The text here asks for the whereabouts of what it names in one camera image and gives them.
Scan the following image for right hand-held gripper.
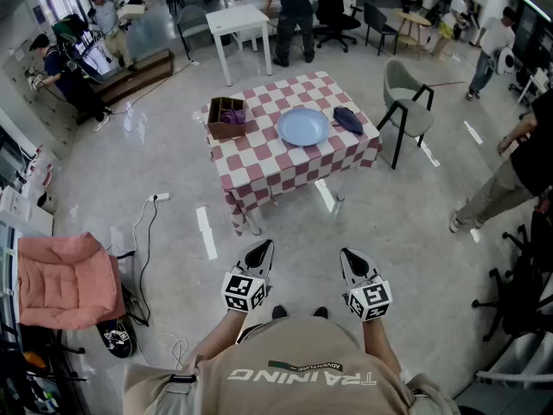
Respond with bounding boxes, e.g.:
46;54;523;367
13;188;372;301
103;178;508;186
339;247;393;322

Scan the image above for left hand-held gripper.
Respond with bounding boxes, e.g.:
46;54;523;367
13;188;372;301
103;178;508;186
220;239;276;315

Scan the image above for big light blue plate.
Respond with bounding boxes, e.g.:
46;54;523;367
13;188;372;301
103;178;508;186
276;107;332;148

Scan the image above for dark blue cloth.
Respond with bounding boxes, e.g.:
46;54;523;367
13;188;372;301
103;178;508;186
331;105;365;137

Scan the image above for person's left forearm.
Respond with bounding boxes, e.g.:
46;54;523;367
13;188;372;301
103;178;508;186
183;308;246;374

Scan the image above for person's right forearm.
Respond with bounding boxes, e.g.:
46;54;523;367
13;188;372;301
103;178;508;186
360;317;404;378

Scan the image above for pink checkered tablecloth table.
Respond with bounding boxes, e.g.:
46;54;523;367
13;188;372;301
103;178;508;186
200;70;384;237

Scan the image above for person's beige shirt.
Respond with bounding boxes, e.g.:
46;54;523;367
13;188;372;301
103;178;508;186
123;316;459;415

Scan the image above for brown divided wooden box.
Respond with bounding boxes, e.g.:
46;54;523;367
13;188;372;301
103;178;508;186
207;96;248;141

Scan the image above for black white shoe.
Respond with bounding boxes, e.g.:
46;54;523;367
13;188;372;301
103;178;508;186
95;317;138;360

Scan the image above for black swivel chair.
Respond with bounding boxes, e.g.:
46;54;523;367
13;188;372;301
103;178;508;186
471;222;553;345

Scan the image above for green chair with black legs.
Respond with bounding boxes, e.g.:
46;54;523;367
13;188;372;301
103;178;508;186
376;58;435;170

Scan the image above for pink padded armchair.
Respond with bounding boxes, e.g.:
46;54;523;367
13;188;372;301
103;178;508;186
16;231;126;331

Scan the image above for white bucket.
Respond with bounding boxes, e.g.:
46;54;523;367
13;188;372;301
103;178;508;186
36;191;60;214

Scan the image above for low wooden bench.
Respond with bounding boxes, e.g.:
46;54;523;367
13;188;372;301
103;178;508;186
88;48;176;107

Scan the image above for white red plastic bags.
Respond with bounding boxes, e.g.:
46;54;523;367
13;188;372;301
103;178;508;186
23;144;57;189

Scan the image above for white low cabinet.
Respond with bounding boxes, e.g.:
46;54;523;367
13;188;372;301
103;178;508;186
0;186;55;237

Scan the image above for white square table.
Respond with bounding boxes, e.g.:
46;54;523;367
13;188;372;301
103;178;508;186
206;3;274;88

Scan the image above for grey shell chair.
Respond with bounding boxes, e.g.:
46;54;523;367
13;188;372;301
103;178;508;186
175;4;213;62

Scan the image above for dark grey chair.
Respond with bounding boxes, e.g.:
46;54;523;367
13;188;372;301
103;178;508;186
362;1;401;56

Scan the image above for white round device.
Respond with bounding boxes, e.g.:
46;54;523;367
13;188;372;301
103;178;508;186
494;48;516;76

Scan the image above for round wooden table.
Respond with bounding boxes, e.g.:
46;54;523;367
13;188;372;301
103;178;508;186
392;9;433;60

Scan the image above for grey lockers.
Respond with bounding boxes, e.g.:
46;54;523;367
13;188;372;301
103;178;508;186
0;45;81;155

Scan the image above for black office chair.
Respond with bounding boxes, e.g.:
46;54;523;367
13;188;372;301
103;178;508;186
311;0;363;54

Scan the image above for white cardboard box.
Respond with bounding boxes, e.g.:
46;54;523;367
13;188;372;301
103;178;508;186
117;3;147;20

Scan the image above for black power cable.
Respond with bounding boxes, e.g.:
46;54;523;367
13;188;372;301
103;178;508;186
137;196;159;327

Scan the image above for white coiled cable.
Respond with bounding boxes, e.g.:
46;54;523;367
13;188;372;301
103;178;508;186
156;332;190;370

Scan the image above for white power cable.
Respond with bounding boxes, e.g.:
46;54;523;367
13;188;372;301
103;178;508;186
105;195;157;259

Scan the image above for person's right grey shoulder strap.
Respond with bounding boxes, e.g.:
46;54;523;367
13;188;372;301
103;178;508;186
409;386;438;415

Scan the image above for person's grey shoulder strap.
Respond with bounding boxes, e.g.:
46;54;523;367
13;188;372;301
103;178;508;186
166;373;199;415
409;386;438;415

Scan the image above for person's left grey shoulder strap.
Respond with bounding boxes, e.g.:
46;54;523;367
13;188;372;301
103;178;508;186
166;373;199;415

